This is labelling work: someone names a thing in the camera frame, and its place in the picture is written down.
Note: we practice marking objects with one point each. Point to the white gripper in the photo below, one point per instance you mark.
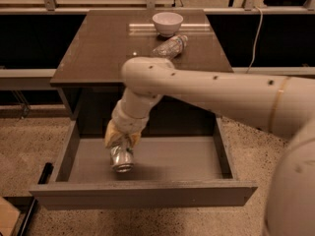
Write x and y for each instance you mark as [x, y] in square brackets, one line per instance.
[127, 121]

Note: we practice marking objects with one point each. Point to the silver green 7up can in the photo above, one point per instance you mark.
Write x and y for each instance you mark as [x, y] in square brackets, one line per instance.
[121, 156]

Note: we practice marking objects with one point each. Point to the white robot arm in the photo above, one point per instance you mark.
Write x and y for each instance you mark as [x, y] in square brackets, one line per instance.
[283, 106]

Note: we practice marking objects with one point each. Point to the open grey top drawer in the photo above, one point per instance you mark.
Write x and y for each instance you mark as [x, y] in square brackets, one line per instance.
[182, 160]

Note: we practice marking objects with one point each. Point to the grey cabinet with counter top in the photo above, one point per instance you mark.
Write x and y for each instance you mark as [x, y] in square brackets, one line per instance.
[88, 77]

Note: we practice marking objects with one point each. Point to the clear plastic water bottle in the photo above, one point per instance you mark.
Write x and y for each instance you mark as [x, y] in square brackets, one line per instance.
[172, 47]

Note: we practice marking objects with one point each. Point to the white ceramic bowl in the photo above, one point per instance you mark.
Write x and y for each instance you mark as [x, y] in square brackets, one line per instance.
[167, 23]

